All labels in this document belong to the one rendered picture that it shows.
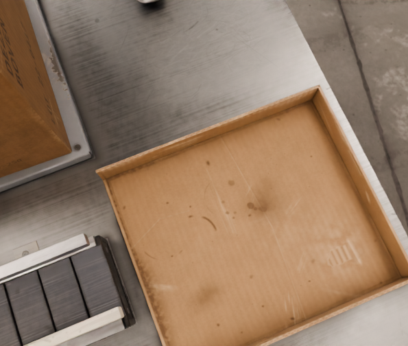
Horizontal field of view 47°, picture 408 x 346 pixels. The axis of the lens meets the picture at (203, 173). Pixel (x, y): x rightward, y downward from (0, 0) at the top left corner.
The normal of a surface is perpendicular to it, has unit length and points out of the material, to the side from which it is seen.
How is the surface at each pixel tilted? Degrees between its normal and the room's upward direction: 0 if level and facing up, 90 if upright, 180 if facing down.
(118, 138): 0
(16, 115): 90
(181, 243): 0
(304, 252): 0
